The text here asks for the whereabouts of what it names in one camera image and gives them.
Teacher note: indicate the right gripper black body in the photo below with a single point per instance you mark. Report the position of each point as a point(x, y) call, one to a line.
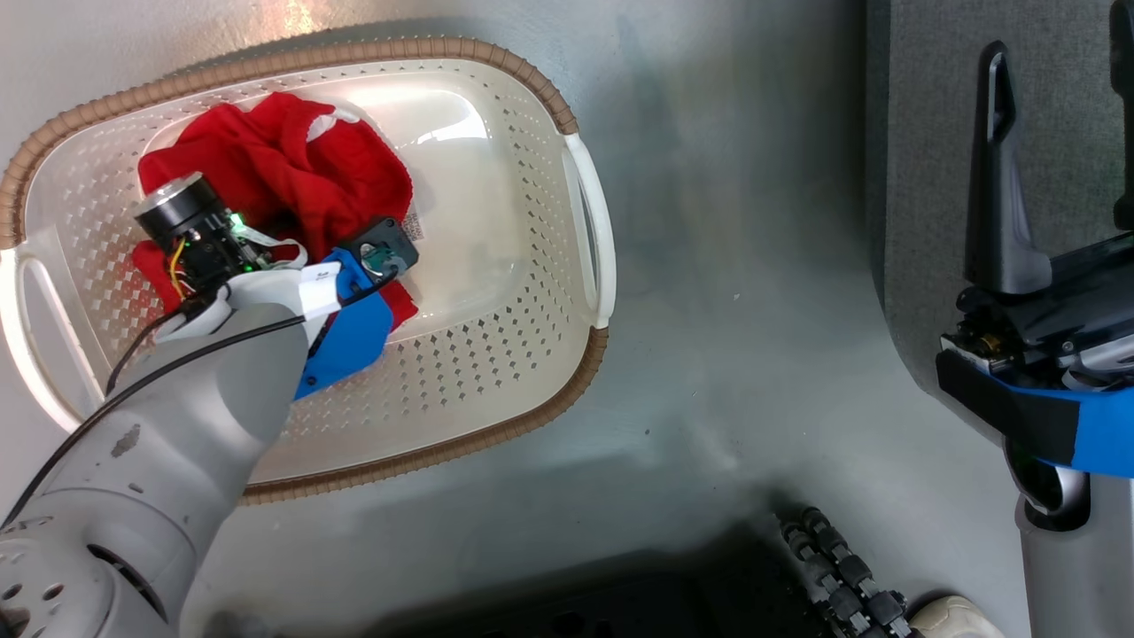
point(1072, 310)

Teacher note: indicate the white rounded object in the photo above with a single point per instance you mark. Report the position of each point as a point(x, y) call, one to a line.
point(952, 620)

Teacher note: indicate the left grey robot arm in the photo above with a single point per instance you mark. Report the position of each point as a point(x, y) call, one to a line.
point(177, 443)

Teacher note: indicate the cream laundry basket brown rim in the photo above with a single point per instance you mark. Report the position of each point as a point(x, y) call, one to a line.
point(496, 266)

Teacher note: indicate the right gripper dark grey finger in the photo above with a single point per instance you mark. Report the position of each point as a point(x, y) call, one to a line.
point(1123, 106)
point(1001, 204)

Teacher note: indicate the dark robot base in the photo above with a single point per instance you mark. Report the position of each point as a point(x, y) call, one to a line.
point(620, 602)

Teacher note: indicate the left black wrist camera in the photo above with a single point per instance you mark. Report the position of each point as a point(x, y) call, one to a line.
point(381, 250)

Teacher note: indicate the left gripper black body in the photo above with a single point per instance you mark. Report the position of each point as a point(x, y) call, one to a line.
point(199, 239)

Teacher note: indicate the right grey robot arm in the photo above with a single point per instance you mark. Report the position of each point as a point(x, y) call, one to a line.
point(1081, 567)

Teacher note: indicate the red cloth garment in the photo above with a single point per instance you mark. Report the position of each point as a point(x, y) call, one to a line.
point(292, 168)

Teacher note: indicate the grey fabric sofa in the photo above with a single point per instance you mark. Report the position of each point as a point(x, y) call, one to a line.
point(939, 221)

